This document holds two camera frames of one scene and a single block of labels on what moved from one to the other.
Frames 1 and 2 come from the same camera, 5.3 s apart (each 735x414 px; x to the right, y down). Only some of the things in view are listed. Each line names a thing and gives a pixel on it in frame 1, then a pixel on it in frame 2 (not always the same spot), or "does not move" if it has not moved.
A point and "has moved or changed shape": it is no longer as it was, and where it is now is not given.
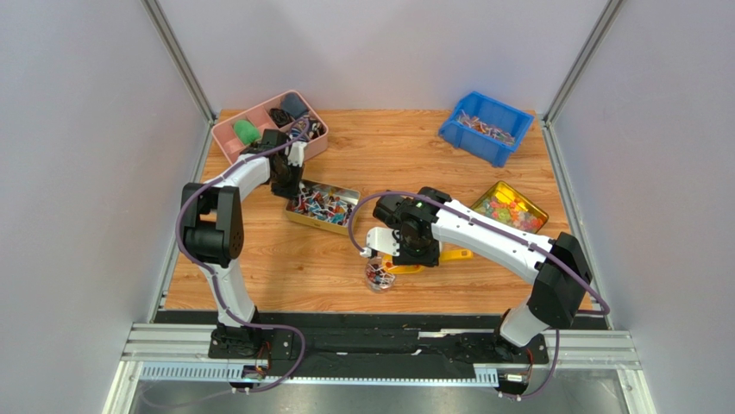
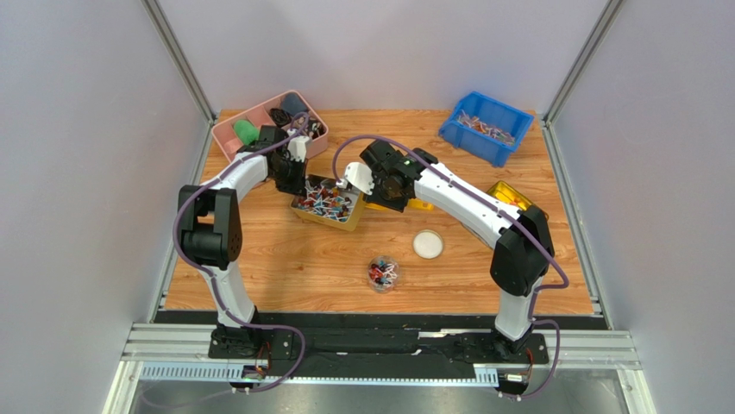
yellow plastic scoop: [448, 255] has moved or changed shape
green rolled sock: [247, 132] does not move
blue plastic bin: [486, 128] does not move
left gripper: [292, 191] does not move
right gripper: [385, 262] → [388, 191]
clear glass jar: [378, 279] does not move
